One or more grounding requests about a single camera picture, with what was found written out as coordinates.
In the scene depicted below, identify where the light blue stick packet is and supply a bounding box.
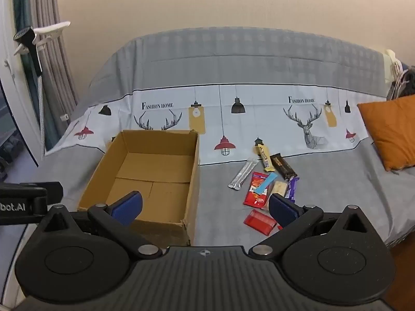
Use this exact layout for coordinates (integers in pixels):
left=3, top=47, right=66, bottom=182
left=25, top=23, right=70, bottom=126
left=253, top=172, right=279, bottom=195

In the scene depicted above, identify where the white snack bar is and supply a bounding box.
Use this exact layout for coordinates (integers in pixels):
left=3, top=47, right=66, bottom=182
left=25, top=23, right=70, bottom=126
left=264, top=181, right=288, bottom=209

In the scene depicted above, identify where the purple chocolate bar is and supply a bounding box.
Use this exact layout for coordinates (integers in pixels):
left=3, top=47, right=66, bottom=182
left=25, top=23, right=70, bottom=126
left=285, top=176, right=299, bottom=201

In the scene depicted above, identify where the dark brown chocolate bar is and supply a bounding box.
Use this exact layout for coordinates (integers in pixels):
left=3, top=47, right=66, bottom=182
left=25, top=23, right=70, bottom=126
left=270, top=153, right=297, bottom=180

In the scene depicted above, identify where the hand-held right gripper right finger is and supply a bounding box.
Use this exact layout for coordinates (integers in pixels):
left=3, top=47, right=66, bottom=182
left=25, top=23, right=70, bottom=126
left=249, top=194, right=377, bottom=260

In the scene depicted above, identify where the white window frame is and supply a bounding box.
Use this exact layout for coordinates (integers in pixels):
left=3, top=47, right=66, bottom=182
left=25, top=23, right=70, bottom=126
left=0, top=0, right=43, bottom=169

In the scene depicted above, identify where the white plastic hanger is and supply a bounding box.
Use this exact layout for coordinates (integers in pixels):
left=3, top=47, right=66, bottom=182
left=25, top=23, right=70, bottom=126
left=15, top=22, right=71, bottom=55

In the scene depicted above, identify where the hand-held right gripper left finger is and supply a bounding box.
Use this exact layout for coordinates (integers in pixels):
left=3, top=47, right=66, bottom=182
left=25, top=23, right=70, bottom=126
left=39, top=190, right=163, bottom=260

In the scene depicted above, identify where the black garment steamer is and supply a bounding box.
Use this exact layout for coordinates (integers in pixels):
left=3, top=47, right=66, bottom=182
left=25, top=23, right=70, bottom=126
left=13, top=27, right=46, bottom=161

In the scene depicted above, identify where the brown cardboard box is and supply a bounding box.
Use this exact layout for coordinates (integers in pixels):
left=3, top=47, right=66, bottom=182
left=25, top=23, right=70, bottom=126
left=77, top=130, right=200, bottom=246

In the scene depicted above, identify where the large red snack packet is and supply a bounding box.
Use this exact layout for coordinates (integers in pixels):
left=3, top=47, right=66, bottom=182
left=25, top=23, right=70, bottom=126
left=243, top=172, right=276, bottom=208

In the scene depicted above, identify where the yellow snack bar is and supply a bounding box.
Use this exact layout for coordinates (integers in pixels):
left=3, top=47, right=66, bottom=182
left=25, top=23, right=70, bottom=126
left=254, top=144, right=275, bottom=172

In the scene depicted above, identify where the grey bag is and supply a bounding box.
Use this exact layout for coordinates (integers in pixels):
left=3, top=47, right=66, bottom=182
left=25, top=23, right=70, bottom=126
left=387, top=66, right=415, bottom=101

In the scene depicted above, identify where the orange pillow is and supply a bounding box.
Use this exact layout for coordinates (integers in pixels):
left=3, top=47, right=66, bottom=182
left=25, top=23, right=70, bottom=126
left=357, top=95, right=415, bottom=172

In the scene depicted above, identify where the small red translucent packet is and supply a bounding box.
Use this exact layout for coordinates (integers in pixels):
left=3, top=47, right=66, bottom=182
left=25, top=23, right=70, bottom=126
left=244, top=209, right=278, bottom=235

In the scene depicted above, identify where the silver stick packet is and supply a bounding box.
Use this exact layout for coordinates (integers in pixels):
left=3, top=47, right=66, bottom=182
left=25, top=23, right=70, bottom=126
left=228, top=158, right=260, bottom=191

